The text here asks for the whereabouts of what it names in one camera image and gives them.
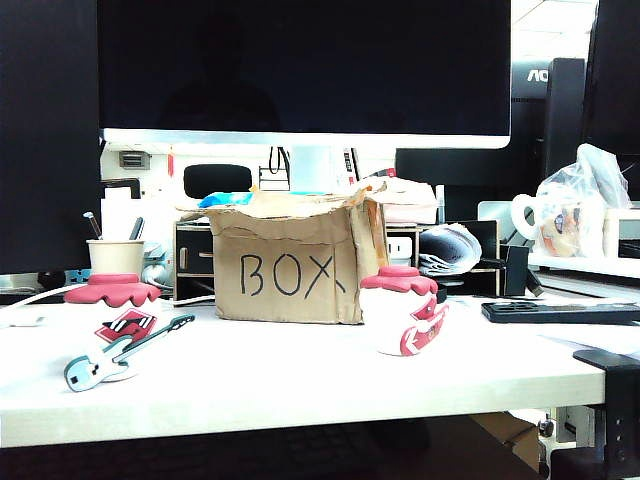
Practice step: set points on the cardboard box lettered BOX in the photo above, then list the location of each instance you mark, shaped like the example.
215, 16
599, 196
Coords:
285, 270

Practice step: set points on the red-capped doll with arrow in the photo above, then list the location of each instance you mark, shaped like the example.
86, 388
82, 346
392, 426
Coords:
400, 320

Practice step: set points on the red-capped doll with guitar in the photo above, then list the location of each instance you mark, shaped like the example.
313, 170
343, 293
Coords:
120, 320

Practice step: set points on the white power socket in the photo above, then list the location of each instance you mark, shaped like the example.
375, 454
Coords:
400, 247

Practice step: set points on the red white black carton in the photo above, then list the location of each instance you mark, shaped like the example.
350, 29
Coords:
350, 165

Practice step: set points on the pink white stacked boxes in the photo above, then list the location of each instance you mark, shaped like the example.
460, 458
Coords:
410, 205

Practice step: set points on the blue white plastic packet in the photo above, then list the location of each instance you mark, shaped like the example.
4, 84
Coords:
223, 200

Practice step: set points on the black chair headrest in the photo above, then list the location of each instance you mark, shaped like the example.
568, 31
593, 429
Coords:
218, 181

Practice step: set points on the black wooden desk organizer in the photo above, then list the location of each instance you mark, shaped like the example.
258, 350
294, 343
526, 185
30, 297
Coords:
193, 250

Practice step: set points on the folded grey white magazine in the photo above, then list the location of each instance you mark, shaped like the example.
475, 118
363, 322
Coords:
451, 245

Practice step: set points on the low black monitor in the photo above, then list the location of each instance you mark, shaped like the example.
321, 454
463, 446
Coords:
466, 175

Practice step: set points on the pale blue white gadget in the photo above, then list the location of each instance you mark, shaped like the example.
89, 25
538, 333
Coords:
155, 265

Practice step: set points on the red hanging ornament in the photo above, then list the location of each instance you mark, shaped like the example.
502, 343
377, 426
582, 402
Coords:
171, 162

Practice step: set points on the large white-framed monitor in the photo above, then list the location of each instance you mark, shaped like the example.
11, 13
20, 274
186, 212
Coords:
300, 65

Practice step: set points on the thick black pen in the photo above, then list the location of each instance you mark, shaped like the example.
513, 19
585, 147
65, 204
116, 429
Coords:
136, 229

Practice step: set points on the small black stand block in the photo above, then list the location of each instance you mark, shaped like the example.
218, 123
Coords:
518, 270

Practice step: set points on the beige paper cup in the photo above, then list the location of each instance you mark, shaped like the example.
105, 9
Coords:
115, 257

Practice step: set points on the slim dark pen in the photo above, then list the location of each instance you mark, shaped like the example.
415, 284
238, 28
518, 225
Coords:
93, 225

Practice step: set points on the black remote control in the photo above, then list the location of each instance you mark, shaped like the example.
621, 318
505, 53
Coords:
561, 312

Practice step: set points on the white monitor riser shelf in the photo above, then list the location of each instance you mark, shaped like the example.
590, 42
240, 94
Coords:
576, 264

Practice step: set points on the clear plastic bag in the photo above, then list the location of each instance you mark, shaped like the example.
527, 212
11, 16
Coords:
581, 210

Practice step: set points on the brown cardboard carton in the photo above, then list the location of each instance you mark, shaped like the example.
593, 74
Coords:
510, 435

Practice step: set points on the black AOC monitor back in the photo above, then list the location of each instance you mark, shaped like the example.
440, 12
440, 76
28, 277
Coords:
566, 115

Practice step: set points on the dark black monitor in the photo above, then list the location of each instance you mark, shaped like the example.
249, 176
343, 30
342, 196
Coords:
45, 125

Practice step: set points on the black table clamp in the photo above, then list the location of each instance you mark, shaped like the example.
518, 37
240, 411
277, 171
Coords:
621, 380

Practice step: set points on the tall black monitor panel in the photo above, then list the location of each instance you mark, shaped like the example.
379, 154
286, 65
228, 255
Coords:
615, 75

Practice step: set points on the grey wall socket box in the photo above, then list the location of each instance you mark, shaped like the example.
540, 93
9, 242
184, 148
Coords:
134, 160

